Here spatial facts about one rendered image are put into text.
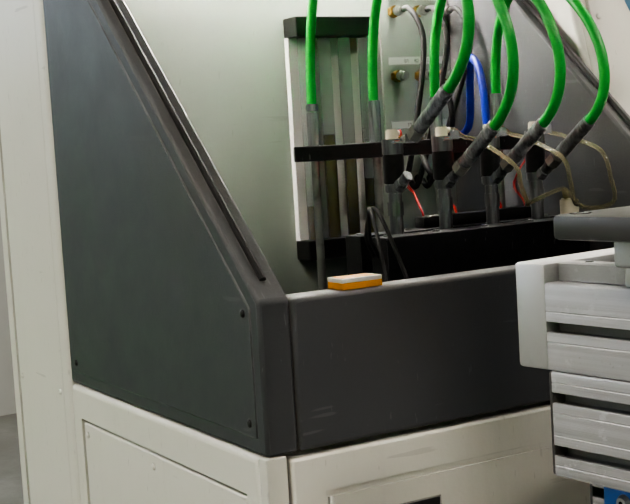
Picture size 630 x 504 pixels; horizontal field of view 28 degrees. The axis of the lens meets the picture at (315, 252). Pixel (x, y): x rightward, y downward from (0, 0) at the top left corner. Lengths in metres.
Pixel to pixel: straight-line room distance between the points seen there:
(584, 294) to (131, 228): 0.67
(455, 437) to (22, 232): 0.82
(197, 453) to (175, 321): 0.15
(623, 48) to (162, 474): 0.93
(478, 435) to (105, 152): 0.58
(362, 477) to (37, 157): 0.75
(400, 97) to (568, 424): 1.01
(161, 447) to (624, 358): 0.68
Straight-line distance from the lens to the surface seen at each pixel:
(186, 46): 1.82
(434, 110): 1.55
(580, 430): 1.06
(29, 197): 1.89
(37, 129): 1.83
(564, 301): 1.05
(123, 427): 1.63
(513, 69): 1.56
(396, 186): 1.63
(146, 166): 1.47
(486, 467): 1.44
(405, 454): 1.37
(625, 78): 1.92
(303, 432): 1.30
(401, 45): 2.00
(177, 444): 1.48
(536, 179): 1.78
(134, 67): 1.50
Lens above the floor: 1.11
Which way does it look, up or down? 5 degrees down
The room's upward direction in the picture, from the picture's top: 3 degrees counter-clockwise
